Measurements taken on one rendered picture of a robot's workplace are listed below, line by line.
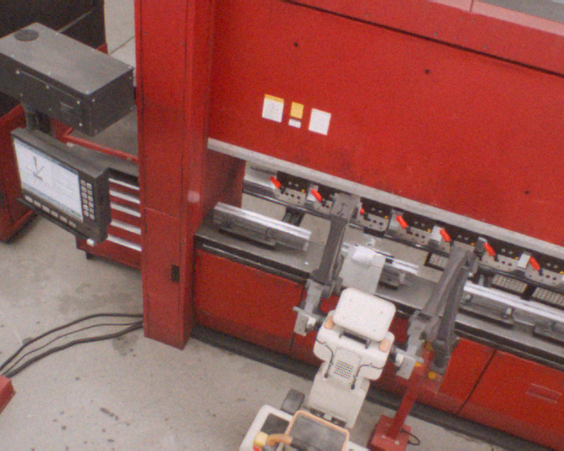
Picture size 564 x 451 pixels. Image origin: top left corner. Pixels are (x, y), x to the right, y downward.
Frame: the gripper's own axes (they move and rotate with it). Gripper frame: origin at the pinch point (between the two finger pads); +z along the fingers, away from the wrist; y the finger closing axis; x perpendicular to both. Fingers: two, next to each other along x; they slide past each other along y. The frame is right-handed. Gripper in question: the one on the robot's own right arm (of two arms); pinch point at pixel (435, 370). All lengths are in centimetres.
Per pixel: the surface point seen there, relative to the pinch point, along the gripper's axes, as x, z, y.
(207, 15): 133, -117, 46
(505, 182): 4, -72, 56
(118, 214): 194, 33, 27
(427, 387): 0.1, 8.5, -6.1
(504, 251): -8, -38, 48
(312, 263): 73, -1, 27
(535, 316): -34, -4, 44
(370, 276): 43, -15, 24
